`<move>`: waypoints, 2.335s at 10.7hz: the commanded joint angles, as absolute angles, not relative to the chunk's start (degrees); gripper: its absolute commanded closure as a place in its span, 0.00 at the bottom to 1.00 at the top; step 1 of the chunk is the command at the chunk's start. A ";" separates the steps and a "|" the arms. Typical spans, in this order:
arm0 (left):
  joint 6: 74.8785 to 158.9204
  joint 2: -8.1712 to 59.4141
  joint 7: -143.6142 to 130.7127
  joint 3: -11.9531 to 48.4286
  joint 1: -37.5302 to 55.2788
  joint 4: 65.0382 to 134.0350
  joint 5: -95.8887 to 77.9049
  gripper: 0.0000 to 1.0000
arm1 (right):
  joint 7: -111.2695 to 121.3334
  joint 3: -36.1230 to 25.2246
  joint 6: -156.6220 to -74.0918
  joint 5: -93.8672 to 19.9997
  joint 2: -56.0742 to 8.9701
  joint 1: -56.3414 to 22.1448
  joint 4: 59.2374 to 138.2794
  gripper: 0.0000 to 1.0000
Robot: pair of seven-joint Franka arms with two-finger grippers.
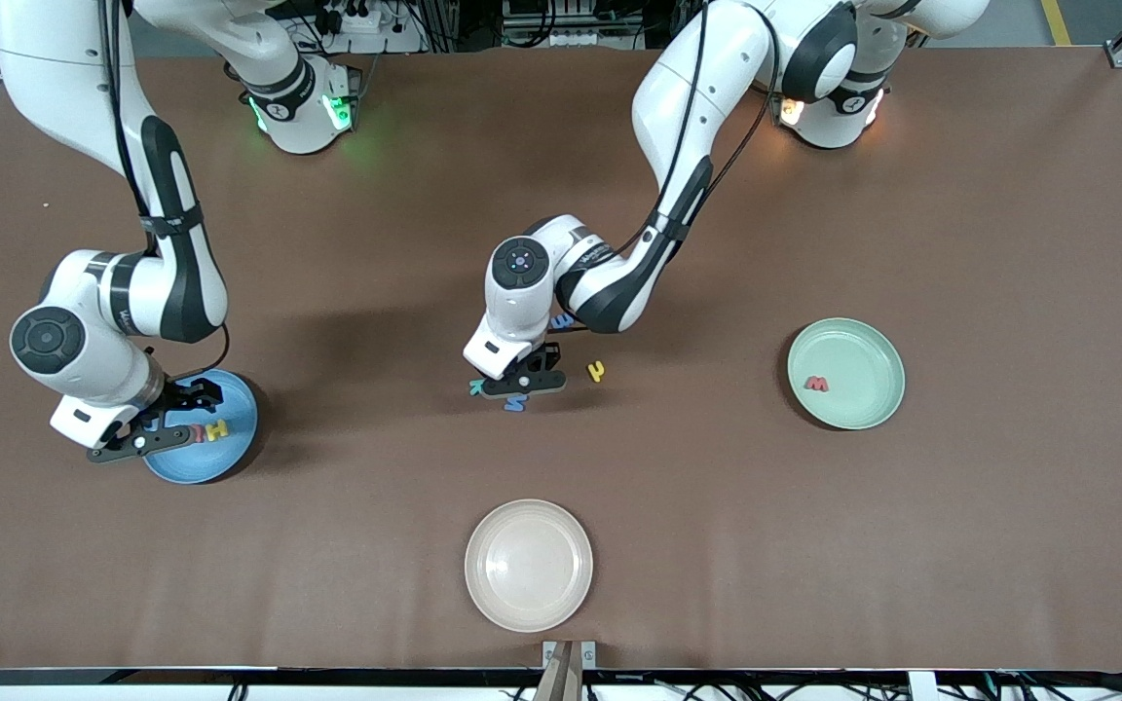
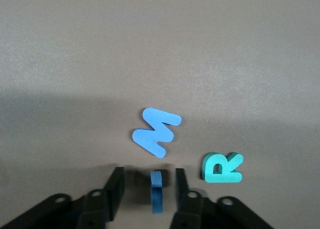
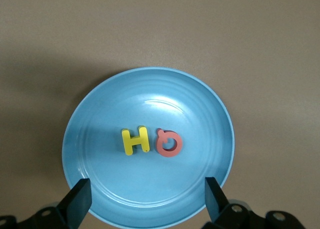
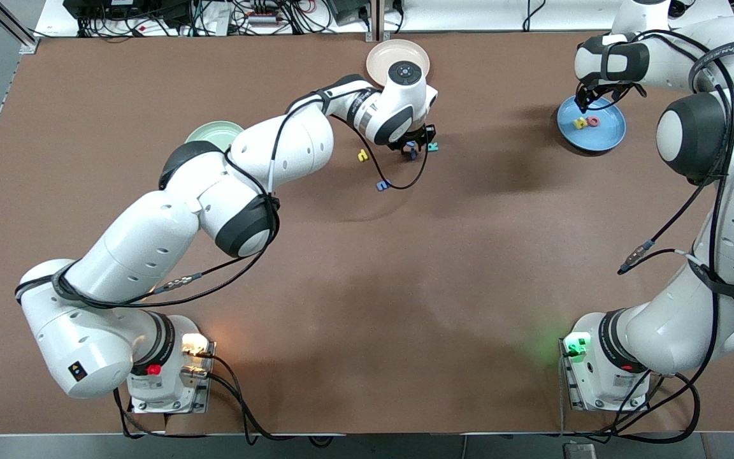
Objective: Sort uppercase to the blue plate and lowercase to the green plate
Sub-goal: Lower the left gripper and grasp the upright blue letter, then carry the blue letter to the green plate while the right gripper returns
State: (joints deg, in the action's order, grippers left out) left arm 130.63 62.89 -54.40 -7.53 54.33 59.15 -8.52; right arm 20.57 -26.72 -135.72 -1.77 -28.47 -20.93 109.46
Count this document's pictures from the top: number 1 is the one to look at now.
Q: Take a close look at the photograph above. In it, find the blue plate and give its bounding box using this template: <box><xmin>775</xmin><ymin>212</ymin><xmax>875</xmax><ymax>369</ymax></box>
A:
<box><xmin>142</xmin><ymin>368</ymin><xmax>260</xmax><ymax>486</ymax></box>

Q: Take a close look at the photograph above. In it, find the beige plate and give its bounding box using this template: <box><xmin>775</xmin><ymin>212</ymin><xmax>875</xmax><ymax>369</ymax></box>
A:
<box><xmin>465</xmin><ymin>498</ymin><xmax>594</xmax><ymax>634</ymax></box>

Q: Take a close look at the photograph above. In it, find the green plate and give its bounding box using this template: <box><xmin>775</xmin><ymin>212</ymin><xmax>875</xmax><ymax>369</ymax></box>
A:
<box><xmin>787</xmin><ymin>317</ymin><xmax>907</xmax><ymax>431</ymax></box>

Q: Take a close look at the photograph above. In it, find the grey control box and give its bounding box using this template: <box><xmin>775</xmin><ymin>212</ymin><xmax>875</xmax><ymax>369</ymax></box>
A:
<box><xmin>501</xmin><ymin>0</ymin><xmax>650</xmax><ymax>48</ymax></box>

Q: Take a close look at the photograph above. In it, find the white power strip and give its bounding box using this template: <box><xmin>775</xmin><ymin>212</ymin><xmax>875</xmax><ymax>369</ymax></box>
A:
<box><xmin>313</xmin><ymin>0</ymin><xmax>426</xmax><ymax>35</ymax></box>

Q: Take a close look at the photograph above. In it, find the brown table mat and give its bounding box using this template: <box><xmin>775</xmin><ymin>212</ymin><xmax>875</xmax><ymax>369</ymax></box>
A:
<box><xmin>0</xmin><ymin>44</ymin><xmax>1122</xmax><ymax>673</ymax></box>

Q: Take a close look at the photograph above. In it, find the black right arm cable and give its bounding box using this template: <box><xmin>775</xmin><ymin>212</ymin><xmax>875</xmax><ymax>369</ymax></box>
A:
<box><xmin>98</xmin><ymin>0</ymin><xmax>231</xmax><ymax>386</ymax></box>

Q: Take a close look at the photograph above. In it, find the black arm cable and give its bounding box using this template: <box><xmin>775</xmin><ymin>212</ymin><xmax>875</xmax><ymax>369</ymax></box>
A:
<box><xmin>561</xmin><ymin>0</ymin><xmax>781</xmax><ymax>334</ymax></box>
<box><xmin>98</xmin><ymin>0</ymin><xmax>231</xmax><ymax>386</ymax></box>

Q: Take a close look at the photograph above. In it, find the metal mounting bracket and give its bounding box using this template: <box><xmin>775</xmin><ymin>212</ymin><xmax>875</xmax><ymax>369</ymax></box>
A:
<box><xmin>542</xmin><ymin>640</ymin><xmax>597</xmax><ymax>701</ymax></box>

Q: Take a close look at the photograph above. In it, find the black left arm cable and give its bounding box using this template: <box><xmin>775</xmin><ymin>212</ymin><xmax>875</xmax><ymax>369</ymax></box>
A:
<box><xmin>561</xmin><ymin>0</ymin><xmax>781</xmax><ymax>334</ymax></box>

